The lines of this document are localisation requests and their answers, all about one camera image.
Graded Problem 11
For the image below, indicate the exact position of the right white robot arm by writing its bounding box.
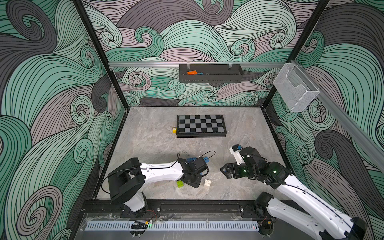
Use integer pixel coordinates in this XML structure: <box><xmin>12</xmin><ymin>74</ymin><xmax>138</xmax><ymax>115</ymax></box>
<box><xmin>220</xmin><ymin>145</ymin><xmax>368</xmax><ymax>240</ymax></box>

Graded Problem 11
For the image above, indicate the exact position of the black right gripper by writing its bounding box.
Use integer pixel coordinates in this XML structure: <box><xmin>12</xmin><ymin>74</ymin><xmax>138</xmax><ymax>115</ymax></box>
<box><xmin>221</xmin><ymin>160</ymin><xmax>258</xmax><ymax>178</ymax></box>

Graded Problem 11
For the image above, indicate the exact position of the black wall tray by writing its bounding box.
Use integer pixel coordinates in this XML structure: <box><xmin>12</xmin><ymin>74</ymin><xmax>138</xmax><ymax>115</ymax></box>
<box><xmin>179</xmin><ymin>65</ymin><xmax>244</xmax><ymax>84</ymax></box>

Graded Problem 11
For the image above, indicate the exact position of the aluminium rail right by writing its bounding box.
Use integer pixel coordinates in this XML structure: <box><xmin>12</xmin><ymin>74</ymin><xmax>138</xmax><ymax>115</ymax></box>
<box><xmin>291</xmin><ymin>60</ymin><xmax>384</xmax><ymax>173</ymax></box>

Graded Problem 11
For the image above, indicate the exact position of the white slotted cable duct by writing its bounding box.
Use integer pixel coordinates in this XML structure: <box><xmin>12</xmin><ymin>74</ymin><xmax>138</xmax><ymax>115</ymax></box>
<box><xmin>84</xmin><ymin>220</ymin><xmax>259</xmax><ymax>232</ymax></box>

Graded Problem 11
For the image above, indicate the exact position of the blue lego brick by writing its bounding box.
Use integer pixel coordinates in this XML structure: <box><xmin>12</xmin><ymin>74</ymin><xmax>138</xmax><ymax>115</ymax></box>
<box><xmin>187</xmin><ymin>157</ymin><xmax>197</xmax><ymax>163</ymax></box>

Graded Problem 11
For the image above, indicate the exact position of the aluminium rail back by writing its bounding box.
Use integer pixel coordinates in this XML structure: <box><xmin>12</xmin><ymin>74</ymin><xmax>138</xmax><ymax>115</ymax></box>
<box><xmin>109</xmin><ymin>61</ymin><xmax>284</xmax><ymax>69</ymax></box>

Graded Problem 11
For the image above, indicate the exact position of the black corner frame post left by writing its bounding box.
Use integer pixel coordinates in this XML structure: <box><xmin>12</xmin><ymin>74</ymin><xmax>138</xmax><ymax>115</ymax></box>
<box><xmin>73</xmin><ymin>0</ymin><xmax>130</xmax><ymax>112</ymax></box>

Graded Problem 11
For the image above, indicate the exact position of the black chessboard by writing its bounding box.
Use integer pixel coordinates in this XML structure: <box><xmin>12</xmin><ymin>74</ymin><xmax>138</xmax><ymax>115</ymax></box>
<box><xmin>176</xmin><ymin>115</ymin><xmax>227</xmax><ymax>138</ymax></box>

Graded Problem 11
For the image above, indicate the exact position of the aluminium rail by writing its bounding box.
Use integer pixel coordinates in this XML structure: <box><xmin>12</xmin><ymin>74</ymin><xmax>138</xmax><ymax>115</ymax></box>
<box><xmin>109</xmin><ymin>61</ymin><xmax>284</xmax><ymax>69</ymax></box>
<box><xmin>291</xmin><ymin>60</ymin><xmax>384</xmax><ymax>173</ymax></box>

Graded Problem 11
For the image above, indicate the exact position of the clear plastic wall holder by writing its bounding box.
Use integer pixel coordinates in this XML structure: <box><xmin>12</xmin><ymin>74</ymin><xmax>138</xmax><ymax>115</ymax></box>
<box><xmin>273</xmin><ymin>64</ymin><xmax>320</xmax><ymax>113</ymax></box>

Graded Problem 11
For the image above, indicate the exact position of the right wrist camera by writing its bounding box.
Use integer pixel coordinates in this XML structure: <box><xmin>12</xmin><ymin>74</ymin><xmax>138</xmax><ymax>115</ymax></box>
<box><xmin>230</xmin><ymin>145</ymin><xmax>245</xmax><ymax>165</ymax></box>

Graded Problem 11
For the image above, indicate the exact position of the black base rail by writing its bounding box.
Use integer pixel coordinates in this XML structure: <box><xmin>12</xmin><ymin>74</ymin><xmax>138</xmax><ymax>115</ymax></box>
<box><xmin>81</xmin><ymin>200</ymin><xmax>271</xmax><ymax>220</ymax></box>

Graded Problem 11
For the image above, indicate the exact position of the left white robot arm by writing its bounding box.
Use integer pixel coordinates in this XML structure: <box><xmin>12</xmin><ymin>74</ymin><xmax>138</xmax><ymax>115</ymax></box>
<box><xmin>107</xmin><ymin>157</ymin><xmax>209</xmax><ymax>213</ymax></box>

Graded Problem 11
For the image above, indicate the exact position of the green lego brick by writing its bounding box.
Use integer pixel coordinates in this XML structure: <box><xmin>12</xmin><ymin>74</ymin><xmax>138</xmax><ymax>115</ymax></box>
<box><xmin>177</xmin><ymin>181</ymin><xmax>184</xmax><ymax>188</ymax></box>

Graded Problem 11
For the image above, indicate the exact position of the cream lego brick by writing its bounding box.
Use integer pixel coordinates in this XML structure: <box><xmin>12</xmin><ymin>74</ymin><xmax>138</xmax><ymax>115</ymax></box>
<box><xmin>204</xmin><ymin>179</ymin><xmax>211</xmax><ymax>187</ymax></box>

